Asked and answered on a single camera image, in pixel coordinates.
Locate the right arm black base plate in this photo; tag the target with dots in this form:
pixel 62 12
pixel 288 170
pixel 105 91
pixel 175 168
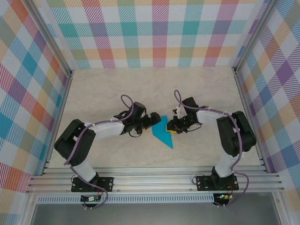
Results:
pixel 204 185

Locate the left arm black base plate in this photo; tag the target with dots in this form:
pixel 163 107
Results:
pixel 106 184

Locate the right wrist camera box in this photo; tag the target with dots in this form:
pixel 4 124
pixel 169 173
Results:
pixel 191 103

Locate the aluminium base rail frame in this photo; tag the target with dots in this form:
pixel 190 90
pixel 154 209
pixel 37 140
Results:
pixel 152 181

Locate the aluminium side rail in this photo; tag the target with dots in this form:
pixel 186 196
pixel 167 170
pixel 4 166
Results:
pixel 245 105
pixel 62 105

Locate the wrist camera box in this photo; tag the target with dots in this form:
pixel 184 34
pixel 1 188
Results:
pixel 191 103
pixel 138 109

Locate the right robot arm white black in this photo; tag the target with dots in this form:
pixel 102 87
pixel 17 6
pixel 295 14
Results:
pixel 208 117

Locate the blue paper sheet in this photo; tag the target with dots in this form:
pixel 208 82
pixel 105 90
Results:
pixel 164 137

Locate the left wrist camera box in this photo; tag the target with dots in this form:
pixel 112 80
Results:
pixel 138 109

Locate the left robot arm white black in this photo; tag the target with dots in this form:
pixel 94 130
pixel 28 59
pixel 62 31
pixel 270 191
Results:
pixel 107 129

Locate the aluminium corner post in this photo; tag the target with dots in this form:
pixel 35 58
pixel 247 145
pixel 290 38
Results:
pixel 50 35
pixel 252 35

